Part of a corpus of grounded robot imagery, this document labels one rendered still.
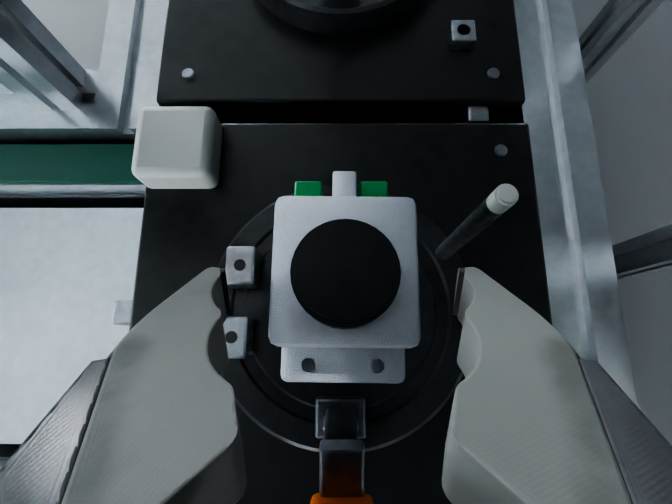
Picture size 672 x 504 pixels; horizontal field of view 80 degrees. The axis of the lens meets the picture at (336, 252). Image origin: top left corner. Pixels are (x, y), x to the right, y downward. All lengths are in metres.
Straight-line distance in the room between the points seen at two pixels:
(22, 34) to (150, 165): 0.10
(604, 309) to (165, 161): 0.27
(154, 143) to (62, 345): 0.16
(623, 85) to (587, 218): 0.23
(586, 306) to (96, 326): 0.32
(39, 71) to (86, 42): 0.21
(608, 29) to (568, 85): 0.06
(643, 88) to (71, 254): 0.52
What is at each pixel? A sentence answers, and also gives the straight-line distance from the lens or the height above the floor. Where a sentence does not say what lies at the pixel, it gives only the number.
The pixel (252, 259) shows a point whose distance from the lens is 0.21.
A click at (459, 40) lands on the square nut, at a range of 0.30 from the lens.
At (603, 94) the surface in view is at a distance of 0.48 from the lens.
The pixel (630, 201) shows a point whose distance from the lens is 0.45.
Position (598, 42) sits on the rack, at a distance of 0.39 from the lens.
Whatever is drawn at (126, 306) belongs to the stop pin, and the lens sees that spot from 0.27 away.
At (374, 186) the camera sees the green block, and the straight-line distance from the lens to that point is 0.18.
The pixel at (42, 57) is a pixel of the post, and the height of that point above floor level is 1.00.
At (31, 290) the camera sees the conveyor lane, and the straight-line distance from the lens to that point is 0.36.
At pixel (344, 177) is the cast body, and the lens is 0.17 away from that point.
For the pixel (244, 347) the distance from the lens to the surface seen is 0.20.
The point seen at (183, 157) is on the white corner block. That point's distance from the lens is 0.25.
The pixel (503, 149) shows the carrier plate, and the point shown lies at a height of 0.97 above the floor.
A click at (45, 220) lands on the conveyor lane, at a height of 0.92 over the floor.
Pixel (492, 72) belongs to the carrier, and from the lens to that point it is 0.31.
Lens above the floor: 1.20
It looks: 77 degrees down
